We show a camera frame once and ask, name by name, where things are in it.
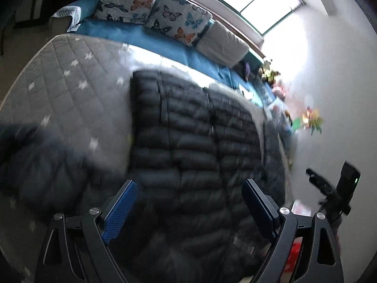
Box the pink plush toy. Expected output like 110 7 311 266
272 83 287 99

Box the plain grey pillow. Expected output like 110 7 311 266
196 21 250 68

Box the blue bench cushion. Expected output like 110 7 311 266
53 0 280 109

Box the white blue quilted cloth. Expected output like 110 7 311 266
52 6 81 33

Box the black puffer jacket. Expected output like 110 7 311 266
0 68 292 283

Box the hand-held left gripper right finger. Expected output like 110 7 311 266
242 179 344 283

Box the colourful pinwheel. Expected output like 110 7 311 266
291 106 324 136

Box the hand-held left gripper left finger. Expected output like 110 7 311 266
35 179 139 283

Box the butterfly print pillow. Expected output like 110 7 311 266
146 0 213 47
94 0 161 25

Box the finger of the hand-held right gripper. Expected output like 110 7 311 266
306 168 335 196

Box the red object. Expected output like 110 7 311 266
287 200 313 272

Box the grey quilted star mattress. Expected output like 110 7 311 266
0 33 293 283

